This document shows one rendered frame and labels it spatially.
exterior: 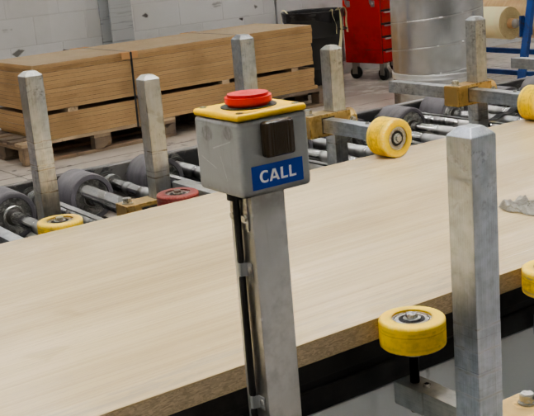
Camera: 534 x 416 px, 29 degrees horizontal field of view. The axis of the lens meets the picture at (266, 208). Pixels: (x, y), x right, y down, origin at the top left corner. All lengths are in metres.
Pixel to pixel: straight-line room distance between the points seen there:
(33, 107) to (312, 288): 0.77
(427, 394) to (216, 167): 0.49
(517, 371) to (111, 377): 0.60
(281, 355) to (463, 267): 0.24
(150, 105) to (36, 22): 6.52
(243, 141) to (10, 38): 7.65
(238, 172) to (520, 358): 0.75
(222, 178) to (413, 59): 4.52
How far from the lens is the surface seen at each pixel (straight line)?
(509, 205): 1.70
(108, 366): 1.20
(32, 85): 1.95
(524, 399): 1.20
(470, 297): 1.08
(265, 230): 0.88
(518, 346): 1.49
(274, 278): 0.90
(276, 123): 0.84
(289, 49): 8.24
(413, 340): 1.22
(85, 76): 7.29
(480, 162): 1.04
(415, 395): 1.26
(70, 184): 2.46
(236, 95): 0.87
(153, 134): 2.06
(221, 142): 0.86
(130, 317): 1.35
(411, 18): 5.35
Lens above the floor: 1.36
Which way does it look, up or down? 15 degrees down
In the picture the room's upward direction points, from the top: 5 degrees counter-clockwise
